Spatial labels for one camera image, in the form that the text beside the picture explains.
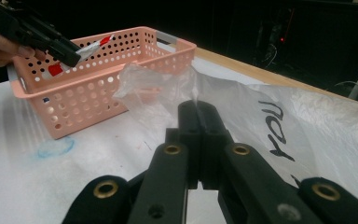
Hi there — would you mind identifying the red and white tube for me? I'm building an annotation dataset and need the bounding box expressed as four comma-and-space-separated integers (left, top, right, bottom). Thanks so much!
41, 33, 116, 78

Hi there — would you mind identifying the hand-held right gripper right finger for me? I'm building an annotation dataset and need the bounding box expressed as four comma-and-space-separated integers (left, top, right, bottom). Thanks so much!
198, 101, 234, 190

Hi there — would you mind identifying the white table cover board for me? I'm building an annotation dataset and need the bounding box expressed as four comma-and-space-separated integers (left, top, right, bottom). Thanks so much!
0, 57, 358, 224

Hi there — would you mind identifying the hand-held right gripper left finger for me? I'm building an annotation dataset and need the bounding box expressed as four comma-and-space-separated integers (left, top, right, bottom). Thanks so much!
166, 100, 203, 190

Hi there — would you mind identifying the pink plastic basket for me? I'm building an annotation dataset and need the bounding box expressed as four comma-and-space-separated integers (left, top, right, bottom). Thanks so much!
7, 26, 198, 140

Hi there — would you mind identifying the dark device with red light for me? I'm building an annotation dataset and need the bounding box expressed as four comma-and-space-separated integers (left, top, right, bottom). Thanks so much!
257, 7, 295, 66

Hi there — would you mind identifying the clear plastic bag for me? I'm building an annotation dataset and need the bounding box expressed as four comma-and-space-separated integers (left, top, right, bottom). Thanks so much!
113, 62, 358, 216

